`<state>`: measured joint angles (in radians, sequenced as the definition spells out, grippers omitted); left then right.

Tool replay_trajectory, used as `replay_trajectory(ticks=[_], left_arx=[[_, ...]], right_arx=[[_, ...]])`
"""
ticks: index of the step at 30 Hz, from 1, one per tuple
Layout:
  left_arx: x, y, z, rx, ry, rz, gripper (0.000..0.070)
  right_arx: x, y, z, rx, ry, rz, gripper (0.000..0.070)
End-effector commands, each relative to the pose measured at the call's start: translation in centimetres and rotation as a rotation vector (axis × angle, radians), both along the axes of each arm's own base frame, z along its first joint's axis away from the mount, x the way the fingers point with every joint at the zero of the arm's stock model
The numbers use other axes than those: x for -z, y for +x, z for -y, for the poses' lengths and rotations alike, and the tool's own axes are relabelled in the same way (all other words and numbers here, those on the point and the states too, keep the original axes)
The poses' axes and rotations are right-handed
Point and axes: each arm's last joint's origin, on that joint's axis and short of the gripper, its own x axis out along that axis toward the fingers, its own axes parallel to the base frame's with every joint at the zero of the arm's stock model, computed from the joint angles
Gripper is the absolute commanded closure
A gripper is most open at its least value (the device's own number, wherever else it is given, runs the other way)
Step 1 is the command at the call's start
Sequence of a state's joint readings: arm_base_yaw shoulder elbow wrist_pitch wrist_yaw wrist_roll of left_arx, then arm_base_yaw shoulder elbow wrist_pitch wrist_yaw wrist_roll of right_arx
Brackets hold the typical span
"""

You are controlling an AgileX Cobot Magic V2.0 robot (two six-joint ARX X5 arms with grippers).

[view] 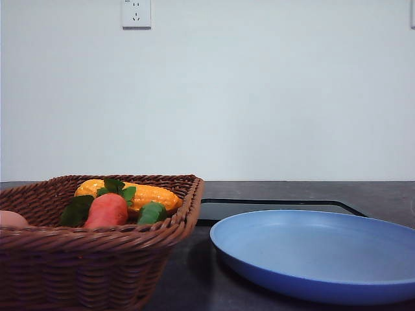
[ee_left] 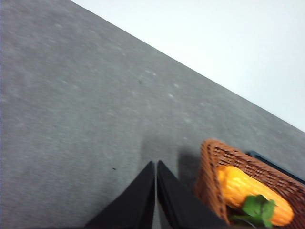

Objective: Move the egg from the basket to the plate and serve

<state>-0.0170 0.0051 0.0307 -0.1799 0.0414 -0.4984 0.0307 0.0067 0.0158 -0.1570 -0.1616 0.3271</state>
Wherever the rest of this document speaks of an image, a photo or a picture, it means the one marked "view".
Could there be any green toy vegetable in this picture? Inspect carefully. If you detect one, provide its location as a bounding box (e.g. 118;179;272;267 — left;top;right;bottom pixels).
137;202;167;224

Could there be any white wall power socket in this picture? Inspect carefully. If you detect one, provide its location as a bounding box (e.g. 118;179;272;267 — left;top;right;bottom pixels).
121;0;152;31

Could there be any brown woven wicker basket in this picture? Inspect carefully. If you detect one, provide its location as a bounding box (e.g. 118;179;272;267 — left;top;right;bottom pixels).
0;174;204;311

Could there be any orange toy carrot with leaves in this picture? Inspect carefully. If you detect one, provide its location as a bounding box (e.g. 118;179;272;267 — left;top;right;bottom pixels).
62;179;137;229

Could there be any yellow toy corn cob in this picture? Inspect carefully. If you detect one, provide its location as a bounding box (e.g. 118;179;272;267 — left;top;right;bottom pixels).
75;179;183;212

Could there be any black serving tray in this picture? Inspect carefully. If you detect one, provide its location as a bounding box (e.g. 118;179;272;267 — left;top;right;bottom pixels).
193;199;367;235

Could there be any blue plastic plate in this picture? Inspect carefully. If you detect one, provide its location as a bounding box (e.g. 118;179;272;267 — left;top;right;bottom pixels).
210;209;415;305

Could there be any brown egg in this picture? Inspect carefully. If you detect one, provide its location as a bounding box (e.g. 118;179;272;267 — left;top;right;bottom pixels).
0;211;29;227

